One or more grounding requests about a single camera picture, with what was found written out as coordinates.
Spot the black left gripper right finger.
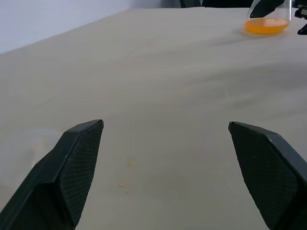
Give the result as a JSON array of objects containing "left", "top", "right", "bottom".
[{"left": 228, "top": 121, "right": 307, "bottom": 230}]

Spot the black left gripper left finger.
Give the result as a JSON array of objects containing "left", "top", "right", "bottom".
[{"left": 0, "top": 119, "right": 105, "bottom": 230}]

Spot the large glass flask orange liquid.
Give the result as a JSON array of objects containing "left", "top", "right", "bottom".
[{"left": 243, "top": 0, "right": 293, "bottom": 36}]

